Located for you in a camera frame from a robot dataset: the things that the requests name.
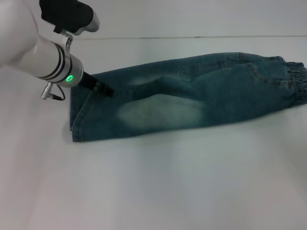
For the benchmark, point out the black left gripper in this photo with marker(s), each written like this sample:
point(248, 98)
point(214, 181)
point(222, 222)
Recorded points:
point(90, 82)

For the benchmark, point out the blue denim shorts with print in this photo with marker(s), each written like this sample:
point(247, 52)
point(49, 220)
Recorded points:
point(192, 100)

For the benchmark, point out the white and silver left arm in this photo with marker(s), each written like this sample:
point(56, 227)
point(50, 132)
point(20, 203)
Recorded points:
point(48, 60)

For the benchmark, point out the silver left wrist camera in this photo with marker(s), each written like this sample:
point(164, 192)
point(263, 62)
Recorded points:
point(67, 14)

